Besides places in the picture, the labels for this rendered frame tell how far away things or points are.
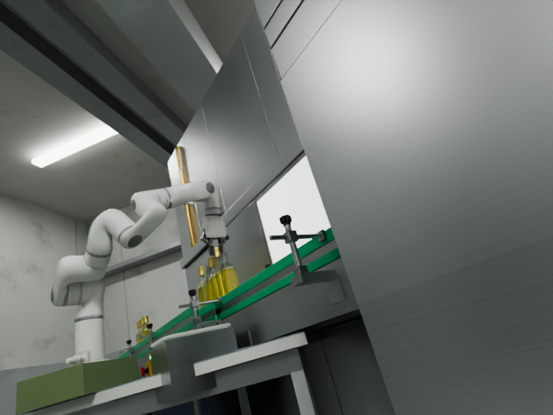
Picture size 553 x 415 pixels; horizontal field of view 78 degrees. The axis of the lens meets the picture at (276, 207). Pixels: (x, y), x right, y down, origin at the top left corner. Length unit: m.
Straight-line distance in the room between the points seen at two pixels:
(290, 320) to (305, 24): 0.74
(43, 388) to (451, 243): 1.24
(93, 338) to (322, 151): 1.08
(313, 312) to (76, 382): 0.76
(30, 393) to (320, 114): 1.20
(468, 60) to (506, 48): 0.04
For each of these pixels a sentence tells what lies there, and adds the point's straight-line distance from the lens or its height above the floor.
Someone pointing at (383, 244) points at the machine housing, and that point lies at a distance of 0.55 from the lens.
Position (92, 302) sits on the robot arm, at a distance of 1.46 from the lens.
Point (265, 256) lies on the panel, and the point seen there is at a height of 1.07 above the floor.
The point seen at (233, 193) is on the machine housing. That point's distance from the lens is 1.69.
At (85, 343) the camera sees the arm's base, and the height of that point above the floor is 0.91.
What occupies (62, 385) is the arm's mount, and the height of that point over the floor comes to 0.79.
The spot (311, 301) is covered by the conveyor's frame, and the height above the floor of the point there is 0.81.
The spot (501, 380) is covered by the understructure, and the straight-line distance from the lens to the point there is 0.51.
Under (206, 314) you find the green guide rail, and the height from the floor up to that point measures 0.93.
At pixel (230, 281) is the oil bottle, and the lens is 1.40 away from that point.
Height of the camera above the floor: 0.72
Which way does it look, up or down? 22 degrees up
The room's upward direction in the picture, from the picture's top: 16 degrees counter-clockwise
